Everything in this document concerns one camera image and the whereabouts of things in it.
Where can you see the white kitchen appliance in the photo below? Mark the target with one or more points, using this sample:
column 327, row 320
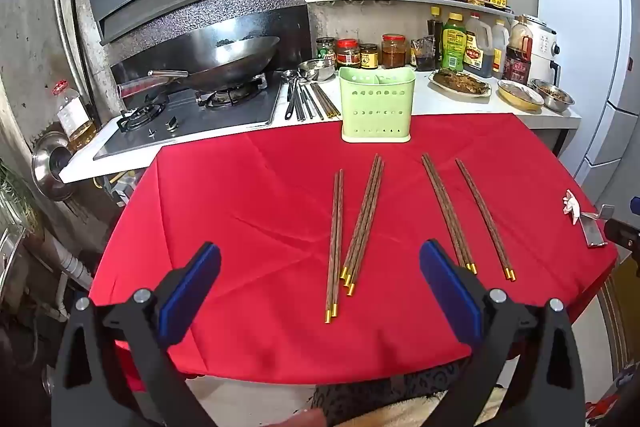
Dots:
column 545, row 47

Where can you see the pale plastic jug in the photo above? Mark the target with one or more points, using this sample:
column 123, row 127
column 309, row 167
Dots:
column 501, row 47

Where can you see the steel bowl of food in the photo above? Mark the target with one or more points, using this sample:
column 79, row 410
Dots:
column 552, row 96

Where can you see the oil bottle with red cap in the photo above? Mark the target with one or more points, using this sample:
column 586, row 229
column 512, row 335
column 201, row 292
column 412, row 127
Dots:
column 75, row 117

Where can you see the small steel bowl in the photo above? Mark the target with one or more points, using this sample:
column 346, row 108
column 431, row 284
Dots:
column 316, row 69

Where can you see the bundle of metal chopsticks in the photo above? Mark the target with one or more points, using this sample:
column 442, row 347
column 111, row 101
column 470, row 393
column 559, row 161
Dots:
column 324, row 102

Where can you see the steel wok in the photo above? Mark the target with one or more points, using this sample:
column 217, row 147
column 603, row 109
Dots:
column 225, row 62

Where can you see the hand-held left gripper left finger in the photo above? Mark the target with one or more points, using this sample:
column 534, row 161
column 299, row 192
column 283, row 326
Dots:
column 192, row 292

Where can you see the glass bowl of food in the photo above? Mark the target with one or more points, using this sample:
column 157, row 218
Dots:
column 520, row 94

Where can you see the white refrigerator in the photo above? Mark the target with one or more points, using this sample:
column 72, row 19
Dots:
column 575, row 7

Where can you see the white drain pipe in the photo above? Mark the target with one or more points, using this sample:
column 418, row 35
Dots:
column 75, row 267

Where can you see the red-lidded chili jar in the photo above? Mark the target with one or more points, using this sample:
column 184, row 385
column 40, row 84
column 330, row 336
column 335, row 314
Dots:
column 393, row 52

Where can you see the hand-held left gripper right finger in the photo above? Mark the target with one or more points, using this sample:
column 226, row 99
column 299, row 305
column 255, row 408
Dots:
column 450, row 292

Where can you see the steel gas stove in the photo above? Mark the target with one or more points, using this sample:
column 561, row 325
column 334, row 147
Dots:
column 210, row 122

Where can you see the steel pot lid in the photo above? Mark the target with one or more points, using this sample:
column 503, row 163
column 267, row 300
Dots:
column 47, row 164

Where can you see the yellow-label jar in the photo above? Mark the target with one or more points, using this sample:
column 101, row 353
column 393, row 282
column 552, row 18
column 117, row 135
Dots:
column 368, row 56

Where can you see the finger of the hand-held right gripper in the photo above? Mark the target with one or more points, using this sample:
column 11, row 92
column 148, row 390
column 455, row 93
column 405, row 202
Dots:
column 622, row 234
column 636, row 206

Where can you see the person's left hand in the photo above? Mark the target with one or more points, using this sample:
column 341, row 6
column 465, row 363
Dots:
column 302, row 419

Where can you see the green plastic utensil holder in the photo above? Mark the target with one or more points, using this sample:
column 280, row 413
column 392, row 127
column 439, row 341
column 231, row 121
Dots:
column 375, row 117

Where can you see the plate of cooked food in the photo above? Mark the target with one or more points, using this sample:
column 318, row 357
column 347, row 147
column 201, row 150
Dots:
column 460, row 83

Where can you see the metal phone stand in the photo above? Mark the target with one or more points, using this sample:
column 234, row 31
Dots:
column 595, row 229

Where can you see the green-label jar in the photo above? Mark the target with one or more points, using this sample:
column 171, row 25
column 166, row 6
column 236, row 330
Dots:
column 325, row 49

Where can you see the dark bottle with yellow cap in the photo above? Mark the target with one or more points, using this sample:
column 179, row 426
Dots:
column 434, row 34

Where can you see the dark vinegar jug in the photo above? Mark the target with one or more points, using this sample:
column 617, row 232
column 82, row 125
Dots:
column 477, row 52

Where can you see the dark patterned cloth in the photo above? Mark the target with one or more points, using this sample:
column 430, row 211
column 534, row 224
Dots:
column 380, row 397

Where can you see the green plastic bottle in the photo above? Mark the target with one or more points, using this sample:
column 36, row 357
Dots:
column 453, row 44

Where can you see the red tablecloth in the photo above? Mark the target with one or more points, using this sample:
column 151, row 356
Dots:
column 275, row 207

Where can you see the cream fuzzy cloth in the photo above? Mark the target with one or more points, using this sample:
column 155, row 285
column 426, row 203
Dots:
column 425, row 417

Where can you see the green plant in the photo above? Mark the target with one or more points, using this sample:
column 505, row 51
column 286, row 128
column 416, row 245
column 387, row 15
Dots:
column 15, row 197

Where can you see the dark spice bag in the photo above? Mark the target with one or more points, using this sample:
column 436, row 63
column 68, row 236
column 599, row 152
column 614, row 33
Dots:
column 424, row 54

